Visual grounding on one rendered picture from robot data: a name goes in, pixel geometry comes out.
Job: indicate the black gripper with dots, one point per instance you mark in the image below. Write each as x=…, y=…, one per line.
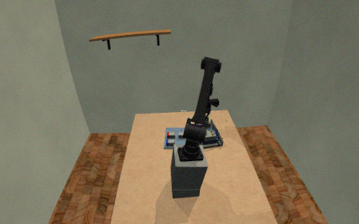
x=207, y=112

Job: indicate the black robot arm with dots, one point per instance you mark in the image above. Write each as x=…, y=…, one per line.
x=189, y=152

